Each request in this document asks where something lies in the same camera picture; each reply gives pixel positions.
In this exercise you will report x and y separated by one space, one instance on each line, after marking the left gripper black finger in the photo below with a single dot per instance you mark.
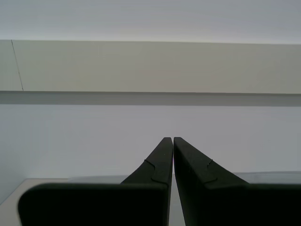
223 204
105 204

